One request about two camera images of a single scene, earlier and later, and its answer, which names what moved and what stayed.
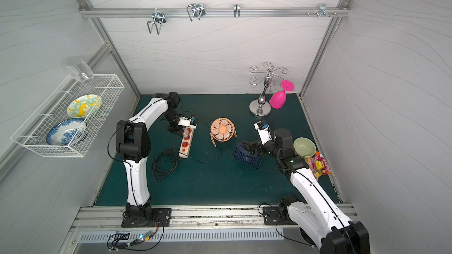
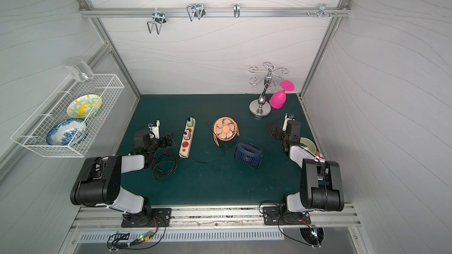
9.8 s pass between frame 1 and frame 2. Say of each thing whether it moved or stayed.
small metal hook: stayed
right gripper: moved
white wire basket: stayed
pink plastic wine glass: stayed
